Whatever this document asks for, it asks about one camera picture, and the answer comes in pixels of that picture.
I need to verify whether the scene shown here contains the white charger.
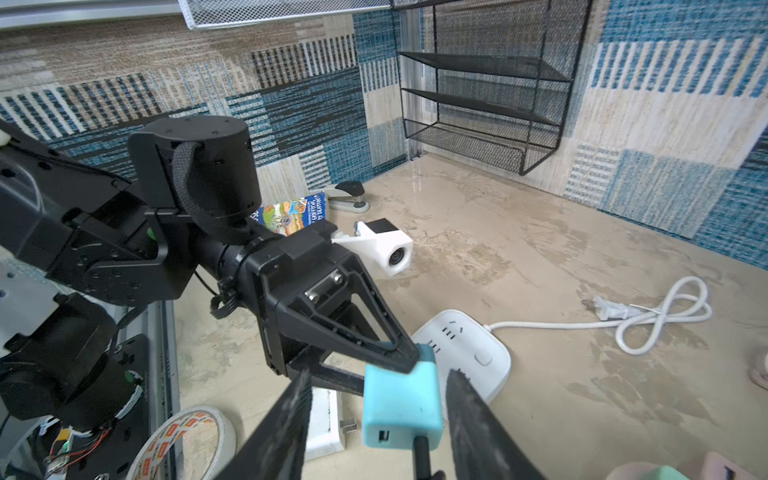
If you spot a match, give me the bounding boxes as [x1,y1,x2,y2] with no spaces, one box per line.
[305,387,358,461]

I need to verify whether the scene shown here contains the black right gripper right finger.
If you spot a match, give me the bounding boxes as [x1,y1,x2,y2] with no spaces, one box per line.
[446,370,544,480]

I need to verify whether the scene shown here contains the pink charger plug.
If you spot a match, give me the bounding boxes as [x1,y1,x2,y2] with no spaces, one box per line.
[698,451,760,480]

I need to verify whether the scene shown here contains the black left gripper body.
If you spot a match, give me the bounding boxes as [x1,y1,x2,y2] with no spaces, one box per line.
[239,220,372,375]

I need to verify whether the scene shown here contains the black grey stapler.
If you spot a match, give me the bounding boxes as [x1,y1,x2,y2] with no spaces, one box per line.
[325,181,370,214]

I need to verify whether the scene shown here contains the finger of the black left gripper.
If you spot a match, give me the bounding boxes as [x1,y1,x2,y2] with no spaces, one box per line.
[272,263,419,373]
[287,347,364,396]

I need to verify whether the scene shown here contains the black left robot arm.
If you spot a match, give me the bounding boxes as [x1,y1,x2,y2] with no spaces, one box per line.
[1,115,420,431]

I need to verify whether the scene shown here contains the blue illustrated book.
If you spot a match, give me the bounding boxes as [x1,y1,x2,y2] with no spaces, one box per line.
[251,192,327,236]

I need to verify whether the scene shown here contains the pink round power strip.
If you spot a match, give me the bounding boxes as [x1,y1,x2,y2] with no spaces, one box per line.
[749,348,768,390]

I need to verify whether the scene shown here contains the green charger plug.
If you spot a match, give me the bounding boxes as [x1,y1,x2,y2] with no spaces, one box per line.
[606,462,689,480]

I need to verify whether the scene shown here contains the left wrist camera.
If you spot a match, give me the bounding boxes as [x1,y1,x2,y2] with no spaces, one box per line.
[331,218,414,277]

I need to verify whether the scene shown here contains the white square power strip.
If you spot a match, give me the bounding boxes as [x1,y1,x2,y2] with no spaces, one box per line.
[411,275,714,404]

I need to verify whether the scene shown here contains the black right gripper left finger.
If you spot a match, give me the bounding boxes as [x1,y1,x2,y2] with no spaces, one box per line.
[216,370,312,480]

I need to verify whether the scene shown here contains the black wire shelf rack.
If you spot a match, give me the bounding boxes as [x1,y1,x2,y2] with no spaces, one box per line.
[391,0,593,176]

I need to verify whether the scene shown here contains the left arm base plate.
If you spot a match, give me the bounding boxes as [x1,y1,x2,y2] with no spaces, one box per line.
[32,333,180,479]

